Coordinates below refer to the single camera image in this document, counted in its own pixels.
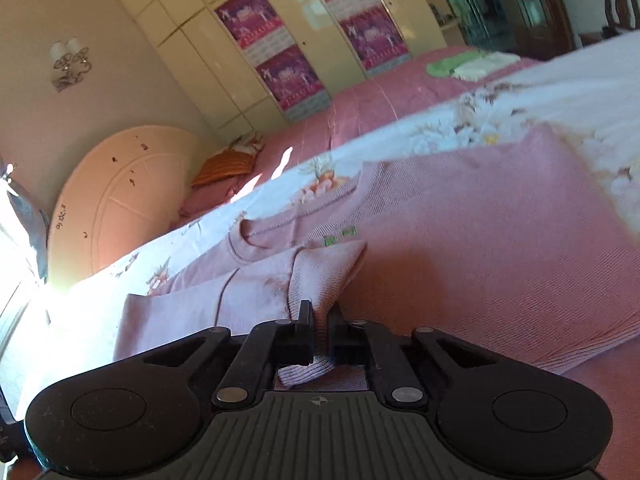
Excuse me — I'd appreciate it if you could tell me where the white floral bed sheet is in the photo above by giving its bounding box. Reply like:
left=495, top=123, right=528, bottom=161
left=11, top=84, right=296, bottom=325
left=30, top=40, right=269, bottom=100
left=1, top=34, right=639, bottom=415

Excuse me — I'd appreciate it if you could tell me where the pink knit sweater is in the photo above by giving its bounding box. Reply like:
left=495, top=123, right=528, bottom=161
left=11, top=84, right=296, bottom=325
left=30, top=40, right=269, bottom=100
left=114, top=126, right=639, bottom=390

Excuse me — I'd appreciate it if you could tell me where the cream arched headboard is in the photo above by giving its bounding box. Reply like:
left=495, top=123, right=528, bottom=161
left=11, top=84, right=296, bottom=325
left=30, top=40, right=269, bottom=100
left=48, top=126, right=214, bottom=288

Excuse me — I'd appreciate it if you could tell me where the white folded cloth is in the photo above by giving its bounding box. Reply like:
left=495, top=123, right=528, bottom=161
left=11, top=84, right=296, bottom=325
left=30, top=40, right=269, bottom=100
left=451, top=52, right=521, bottom=82

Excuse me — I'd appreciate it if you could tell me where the purple calendar poster right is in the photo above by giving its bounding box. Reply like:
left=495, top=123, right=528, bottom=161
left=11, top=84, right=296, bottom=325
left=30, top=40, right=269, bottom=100
left=322, top=0, right=410, bottom=76

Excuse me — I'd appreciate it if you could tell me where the wall lamp sconce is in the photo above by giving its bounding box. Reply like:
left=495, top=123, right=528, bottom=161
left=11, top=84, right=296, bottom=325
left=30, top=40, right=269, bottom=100
left=50, top=37, right=92, bottom=92

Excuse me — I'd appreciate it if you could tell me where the cream glossy wardrobe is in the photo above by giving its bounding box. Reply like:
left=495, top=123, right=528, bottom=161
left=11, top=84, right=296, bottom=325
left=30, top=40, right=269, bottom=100
left=120, top=0, right=446, bottom=143

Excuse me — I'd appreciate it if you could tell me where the pink checked bedspread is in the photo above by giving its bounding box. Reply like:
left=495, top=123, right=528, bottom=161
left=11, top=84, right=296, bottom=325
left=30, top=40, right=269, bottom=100
left=169, top=47, right=537, bottom=230

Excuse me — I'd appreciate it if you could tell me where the window with curtain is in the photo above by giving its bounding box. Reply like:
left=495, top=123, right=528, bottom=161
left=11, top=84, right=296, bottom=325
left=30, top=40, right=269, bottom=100
left=0, top=159, right=51, bottom=361

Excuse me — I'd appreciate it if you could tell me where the dark wooden chair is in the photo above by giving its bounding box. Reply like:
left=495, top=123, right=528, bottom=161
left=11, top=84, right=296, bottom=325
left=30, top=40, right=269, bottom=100
left=579, top=0, right=639, bottom=48

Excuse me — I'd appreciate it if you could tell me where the purple calendar poster left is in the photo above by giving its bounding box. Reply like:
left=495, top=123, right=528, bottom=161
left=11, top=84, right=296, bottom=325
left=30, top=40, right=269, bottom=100
left=215, top=0, right=330, bottom=122

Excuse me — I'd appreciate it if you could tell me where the purple calendar poster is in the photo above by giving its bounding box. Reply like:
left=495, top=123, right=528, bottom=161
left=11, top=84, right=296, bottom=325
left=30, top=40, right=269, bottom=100
left=215, top=0, right=330, bottom=122
left=322, top=0, right=410, bottom=76

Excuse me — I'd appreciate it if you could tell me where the dark wooden door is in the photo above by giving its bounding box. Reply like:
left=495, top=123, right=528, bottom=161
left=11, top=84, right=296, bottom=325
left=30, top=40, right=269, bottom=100
left=502, top=0, right=575, bottom=61

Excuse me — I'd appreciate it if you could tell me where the green folded cloth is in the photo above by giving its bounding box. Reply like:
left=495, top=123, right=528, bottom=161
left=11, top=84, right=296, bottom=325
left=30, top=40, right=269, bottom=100
left=425, top=50, right=483, bottom=78

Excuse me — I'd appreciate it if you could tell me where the orange striped pillow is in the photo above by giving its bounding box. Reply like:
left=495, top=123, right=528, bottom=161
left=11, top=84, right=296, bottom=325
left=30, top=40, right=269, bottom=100
left=191, top=151, right=256, bottom=188

